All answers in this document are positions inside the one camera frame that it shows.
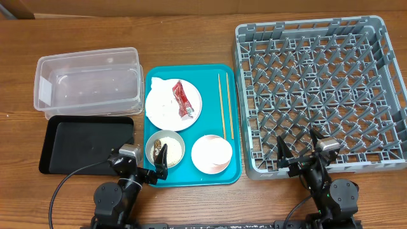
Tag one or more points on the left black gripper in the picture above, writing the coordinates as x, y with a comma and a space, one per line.
160, 167

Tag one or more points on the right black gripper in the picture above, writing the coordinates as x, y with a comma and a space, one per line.
283, 153

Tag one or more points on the grey bowl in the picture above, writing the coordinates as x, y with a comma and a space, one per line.
161, 134

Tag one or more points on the pink shallow bowl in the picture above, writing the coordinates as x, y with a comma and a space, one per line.
211, 154

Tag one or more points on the white round plate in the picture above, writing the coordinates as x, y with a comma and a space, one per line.
163, 110

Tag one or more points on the red snack wrapper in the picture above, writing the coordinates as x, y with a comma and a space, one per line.
185, 107

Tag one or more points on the white napkin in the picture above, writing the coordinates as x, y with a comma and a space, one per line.
160, 86

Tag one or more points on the white rice pile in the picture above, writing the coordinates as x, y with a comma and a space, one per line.
174, 150

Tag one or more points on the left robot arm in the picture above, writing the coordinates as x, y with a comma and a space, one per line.
114, 201

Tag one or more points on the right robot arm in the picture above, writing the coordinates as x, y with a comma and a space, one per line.
335, 200

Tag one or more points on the grey plastic dishwasher rack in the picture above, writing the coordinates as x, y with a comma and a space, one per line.
337, 75

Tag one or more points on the clear plastic waste bin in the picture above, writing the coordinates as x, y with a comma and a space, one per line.
107, 82

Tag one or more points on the black rectangular tray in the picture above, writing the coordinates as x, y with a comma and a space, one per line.
72, 142

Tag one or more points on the right wooden chopstick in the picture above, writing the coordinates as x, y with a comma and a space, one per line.
229, 107

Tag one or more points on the wooden chopstick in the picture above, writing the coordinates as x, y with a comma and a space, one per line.
221, 107
229, 107

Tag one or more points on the teal plastic serving tray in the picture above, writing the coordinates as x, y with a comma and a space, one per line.
204, 78

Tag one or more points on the left wooden chopstick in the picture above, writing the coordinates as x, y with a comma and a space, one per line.
221, 107

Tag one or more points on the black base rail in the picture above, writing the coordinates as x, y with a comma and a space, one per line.
222, 226

